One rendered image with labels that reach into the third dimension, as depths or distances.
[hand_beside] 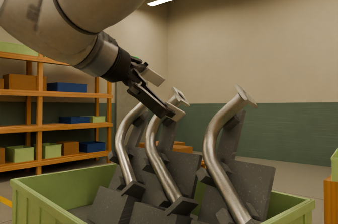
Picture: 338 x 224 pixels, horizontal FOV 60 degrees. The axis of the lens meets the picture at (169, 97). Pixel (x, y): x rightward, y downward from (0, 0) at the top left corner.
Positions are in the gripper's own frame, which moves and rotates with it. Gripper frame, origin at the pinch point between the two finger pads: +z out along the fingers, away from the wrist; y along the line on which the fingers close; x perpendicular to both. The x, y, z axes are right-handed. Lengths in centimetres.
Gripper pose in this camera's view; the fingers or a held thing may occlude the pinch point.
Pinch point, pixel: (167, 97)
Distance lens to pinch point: 73.8
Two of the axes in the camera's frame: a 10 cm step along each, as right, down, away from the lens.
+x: -7.0, 6.7, 2.6
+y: -3.6, -6.4, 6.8
